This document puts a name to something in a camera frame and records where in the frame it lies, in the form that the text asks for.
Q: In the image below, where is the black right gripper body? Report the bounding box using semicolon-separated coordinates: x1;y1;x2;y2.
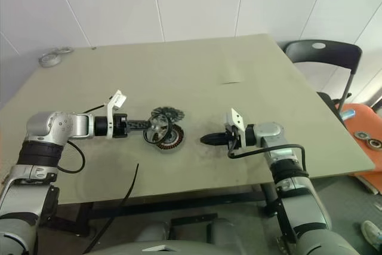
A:
225;126;244;151

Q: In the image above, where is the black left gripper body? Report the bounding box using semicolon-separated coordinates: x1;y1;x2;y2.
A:
112;113;130;139

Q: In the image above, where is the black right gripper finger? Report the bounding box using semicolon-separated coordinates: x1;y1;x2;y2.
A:
200;133;229;141
200;139;229;146

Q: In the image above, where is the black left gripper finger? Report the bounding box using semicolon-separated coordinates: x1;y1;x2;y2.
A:
127;118;156;132

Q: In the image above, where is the silver spoked rotor wheel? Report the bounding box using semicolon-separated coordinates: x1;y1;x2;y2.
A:
142;113;177;152

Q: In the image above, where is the black flat bar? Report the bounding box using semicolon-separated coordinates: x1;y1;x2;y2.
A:
169;213;218;228

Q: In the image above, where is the black folding chair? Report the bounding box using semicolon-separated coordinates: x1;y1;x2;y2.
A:
282;39;363;109

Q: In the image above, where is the orange cloth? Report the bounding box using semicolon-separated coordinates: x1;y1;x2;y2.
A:
335;103;382;196

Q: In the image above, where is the metal ball bearing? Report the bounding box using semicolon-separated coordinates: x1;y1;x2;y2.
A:
366;137;382;150

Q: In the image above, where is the grey sneaker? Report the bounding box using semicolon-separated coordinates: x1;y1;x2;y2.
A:
360;220;382;251

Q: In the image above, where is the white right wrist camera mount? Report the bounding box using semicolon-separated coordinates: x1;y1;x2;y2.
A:
224;107;254;148

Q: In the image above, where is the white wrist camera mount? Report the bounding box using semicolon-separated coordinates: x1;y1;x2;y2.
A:
104;89;128;140
224;107;254;148

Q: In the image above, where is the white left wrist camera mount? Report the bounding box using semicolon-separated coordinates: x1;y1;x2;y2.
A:
104;89;128;140

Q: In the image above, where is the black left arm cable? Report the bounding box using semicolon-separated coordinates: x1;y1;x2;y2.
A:
56;96;116;174

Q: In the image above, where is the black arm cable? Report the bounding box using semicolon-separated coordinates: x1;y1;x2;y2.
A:
56;96;116;174
227;144;308;178

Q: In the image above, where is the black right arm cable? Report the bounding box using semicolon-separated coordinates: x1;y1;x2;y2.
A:
227;144;308;178

